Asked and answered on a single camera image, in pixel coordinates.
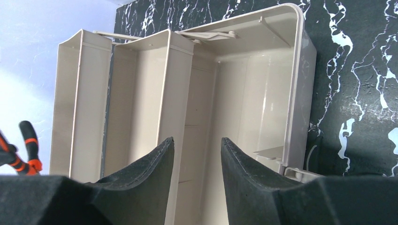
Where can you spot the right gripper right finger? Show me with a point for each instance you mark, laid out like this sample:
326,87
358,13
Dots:
257,195

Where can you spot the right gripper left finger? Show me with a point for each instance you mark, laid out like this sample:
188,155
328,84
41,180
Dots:
135,195

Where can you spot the beige plastic tool box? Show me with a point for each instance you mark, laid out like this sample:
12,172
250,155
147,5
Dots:
248,78

